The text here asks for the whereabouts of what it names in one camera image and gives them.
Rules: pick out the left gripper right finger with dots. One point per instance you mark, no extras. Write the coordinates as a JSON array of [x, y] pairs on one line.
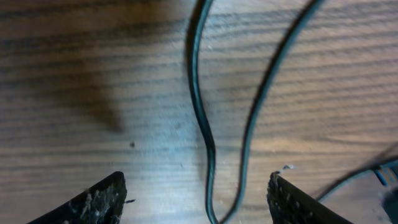
[[290, 205]]

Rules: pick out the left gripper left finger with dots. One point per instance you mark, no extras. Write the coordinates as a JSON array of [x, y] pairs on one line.
[[100, 204]]

